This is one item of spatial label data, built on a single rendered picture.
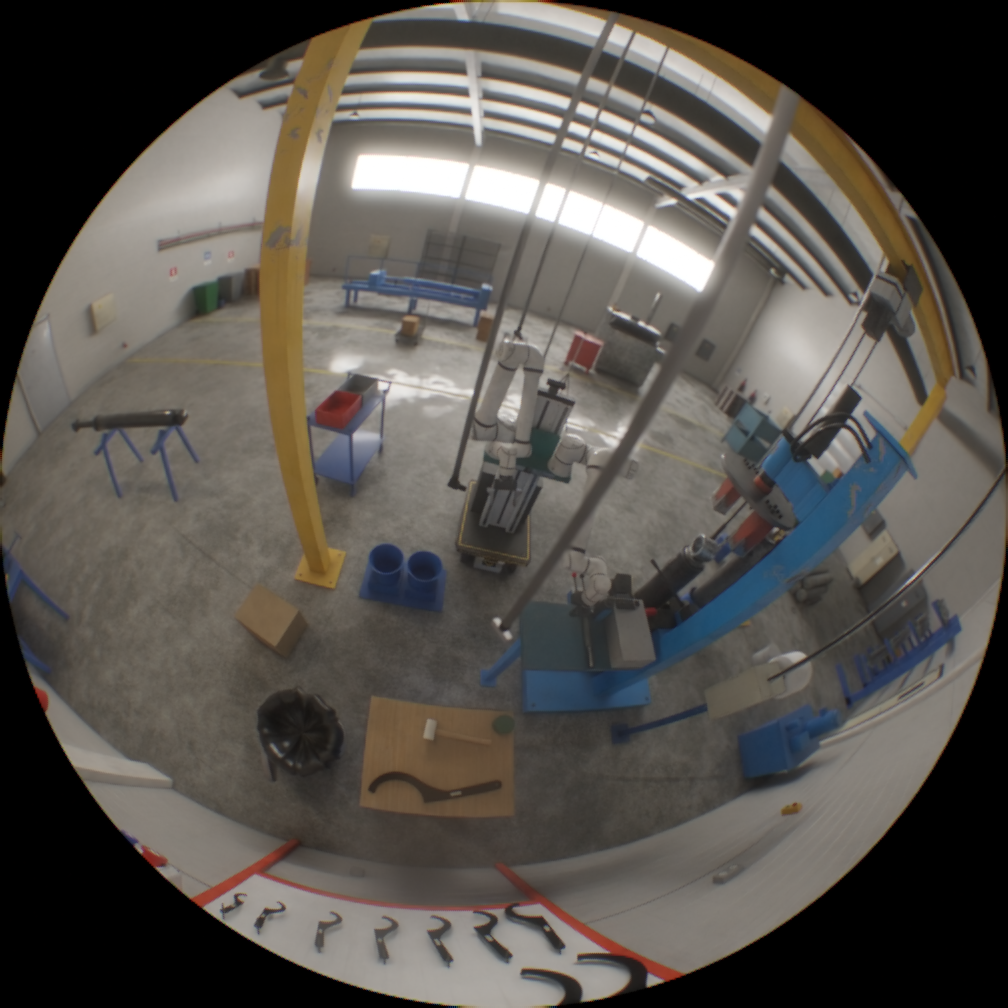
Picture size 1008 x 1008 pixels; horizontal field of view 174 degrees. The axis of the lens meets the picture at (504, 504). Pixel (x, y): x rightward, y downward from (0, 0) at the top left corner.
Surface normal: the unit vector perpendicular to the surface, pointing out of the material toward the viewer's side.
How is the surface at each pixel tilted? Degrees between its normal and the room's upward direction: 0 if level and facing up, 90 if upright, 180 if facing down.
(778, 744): 90
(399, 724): 0
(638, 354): 90
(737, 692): 90
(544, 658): 0
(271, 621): 0
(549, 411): 90
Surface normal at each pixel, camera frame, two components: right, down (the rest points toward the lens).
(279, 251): 0.00, 0.71
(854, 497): -0.96, -0.19
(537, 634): 0.27, -0.67
